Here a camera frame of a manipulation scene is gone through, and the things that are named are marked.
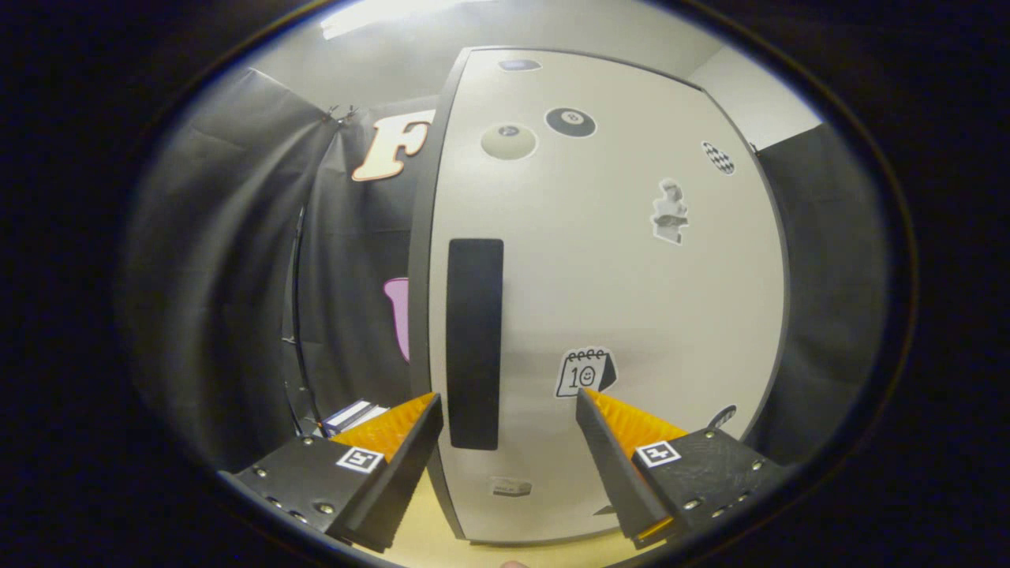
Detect black backdrop cloth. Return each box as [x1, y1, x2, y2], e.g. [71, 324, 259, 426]
[122, 67, 888, 474]

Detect thin black cable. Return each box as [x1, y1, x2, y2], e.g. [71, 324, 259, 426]
[282, 205, 326, 436]

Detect dark grey cabinet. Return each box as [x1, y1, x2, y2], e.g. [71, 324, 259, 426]
[406, 46, 792, 547]

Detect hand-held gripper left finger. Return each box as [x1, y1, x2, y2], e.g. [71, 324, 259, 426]
[219, 392, 444, 553]

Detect black door handle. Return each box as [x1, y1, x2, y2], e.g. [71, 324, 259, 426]
[446, 238, 504, 451]

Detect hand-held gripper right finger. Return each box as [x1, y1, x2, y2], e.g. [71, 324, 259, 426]
[574, 387, 784, 551]

